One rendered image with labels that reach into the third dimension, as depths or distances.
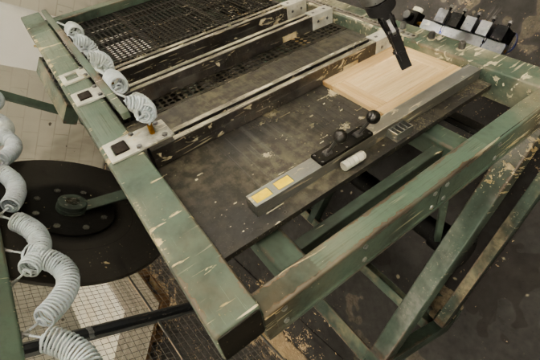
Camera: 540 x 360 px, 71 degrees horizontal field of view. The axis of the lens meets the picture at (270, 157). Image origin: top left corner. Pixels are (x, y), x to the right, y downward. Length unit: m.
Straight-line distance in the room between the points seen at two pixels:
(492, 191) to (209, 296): 1.13
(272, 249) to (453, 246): 0.87
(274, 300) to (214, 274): 0.13
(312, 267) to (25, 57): 4.19
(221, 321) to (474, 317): 1.97
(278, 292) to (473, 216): 0.98
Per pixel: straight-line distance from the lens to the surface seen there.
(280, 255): 0.96
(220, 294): 0.78
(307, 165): 1.06
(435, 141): 1.30
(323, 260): 0.85
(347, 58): 1.51
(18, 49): 4.69
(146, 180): 1.04
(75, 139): 6.53
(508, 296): 2.47
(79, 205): 1.67
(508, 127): 1.26
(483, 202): 1.61
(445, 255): 1.68
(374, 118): 1.04
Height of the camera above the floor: 2.32
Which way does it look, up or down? 43 degrees down
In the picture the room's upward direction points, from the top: 86 degrees counter-clockwise
